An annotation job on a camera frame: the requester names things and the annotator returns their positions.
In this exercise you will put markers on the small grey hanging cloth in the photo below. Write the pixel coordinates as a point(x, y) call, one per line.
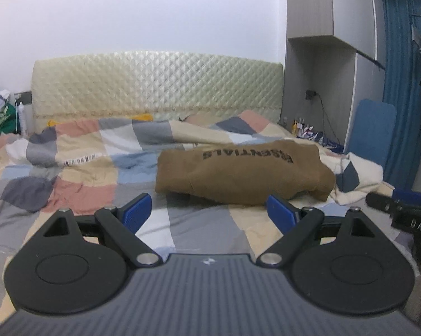
point(417, 36)

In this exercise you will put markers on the grey built-in wardrobe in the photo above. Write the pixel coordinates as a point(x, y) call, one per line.
point(336, 7)

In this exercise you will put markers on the person's grey clothing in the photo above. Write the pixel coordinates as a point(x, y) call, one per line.
point(415, 297)

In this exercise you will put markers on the green bag pile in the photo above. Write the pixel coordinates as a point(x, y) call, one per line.
point(2, 122)

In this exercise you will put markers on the cream blanket with grey patch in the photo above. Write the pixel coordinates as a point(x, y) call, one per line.
point(364, 178)

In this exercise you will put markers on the row of cosmetic bottles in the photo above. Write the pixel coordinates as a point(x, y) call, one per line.
point(299, 127)

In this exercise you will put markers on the checkered patchwork quilt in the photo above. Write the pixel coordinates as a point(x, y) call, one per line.
point(91, 168)

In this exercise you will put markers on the black wall charger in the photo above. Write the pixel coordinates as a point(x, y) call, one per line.
point(311, 94)

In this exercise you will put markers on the yellow pillow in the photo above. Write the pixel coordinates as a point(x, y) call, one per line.
point(144, 117)

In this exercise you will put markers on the brown hoodie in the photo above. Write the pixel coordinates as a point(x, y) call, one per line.
point(245, 175)

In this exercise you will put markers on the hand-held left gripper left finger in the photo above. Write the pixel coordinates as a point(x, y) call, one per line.
point(137, 210)

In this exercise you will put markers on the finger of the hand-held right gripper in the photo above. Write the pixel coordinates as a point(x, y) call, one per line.
point(382, 201)
point(410, 196)

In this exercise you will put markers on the white plastic bottle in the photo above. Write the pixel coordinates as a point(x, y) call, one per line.
point(22, 119)

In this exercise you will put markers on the black wall panel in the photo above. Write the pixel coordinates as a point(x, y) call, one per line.
point(23, 98)

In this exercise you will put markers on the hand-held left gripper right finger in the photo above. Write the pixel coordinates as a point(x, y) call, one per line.
point(282, 214)

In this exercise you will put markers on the cream quilted headboard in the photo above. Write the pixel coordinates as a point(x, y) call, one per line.
point(154, 84)

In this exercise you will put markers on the blue padded board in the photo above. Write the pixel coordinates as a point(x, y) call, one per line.
point(371, 133)

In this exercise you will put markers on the blue curtain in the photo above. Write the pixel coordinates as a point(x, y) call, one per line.
point(403, 77)

